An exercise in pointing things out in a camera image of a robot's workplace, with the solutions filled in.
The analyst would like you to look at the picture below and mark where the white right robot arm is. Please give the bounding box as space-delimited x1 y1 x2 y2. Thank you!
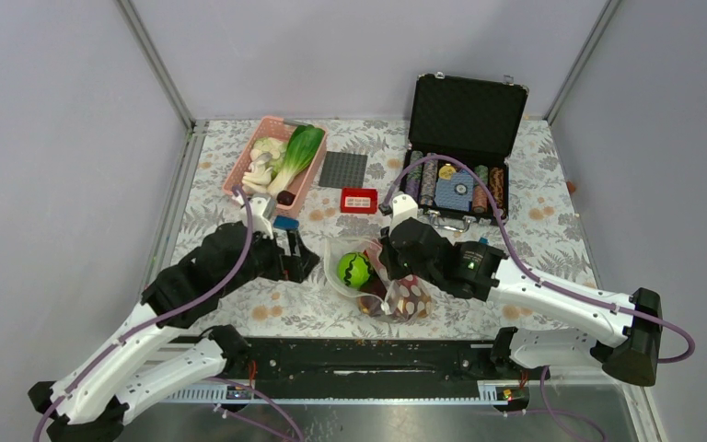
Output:
379 218 662 387

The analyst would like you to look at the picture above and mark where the red lego brick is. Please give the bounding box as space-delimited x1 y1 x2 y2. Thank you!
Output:
340 187 378 215

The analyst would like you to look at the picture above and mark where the dark grey lego baseplate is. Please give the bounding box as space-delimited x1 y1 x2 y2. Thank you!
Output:
319 152 368 189

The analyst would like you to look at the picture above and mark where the pink plastic basket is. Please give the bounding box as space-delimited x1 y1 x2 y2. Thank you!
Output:
222 116 327 218

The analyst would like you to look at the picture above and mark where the blue playing card deck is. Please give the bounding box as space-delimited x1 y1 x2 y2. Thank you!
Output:
435 171 474 212

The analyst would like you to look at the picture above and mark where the dark eggplant toy in basket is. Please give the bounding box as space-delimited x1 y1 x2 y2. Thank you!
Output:
276 190 296 206

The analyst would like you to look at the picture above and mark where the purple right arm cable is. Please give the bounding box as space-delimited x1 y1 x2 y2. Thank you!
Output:
380 153 696 365

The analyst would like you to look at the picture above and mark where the black poker chip case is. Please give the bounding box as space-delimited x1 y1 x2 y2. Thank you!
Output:
400 73 528 224

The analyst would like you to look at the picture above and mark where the green watermelon toy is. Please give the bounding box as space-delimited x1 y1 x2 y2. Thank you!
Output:
337 251 373 289

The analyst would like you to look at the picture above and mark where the clear zip top bag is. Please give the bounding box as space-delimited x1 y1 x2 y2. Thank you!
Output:
323 237 403 323

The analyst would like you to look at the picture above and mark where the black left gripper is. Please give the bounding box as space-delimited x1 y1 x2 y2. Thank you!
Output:
219 224 320 297

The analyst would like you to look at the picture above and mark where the green bok choy toy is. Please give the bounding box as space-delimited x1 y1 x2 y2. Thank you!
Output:
267 124 326 197

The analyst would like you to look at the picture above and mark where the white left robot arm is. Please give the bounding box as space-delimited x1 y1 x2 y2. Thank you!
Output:
29 221 320 441

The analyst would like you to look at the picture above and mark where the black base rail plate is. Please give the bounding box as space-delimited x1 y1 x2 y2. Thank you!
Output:
206 329 539 401

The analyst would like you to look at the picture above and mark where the white mushroom toy cluster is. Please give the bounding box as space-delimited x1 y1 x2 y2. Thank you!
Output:
241 137 287 194

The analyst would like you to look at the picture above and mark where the blue lego brick near basket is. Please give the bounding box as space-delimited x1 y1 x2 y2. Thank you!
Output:
272 215 299 231

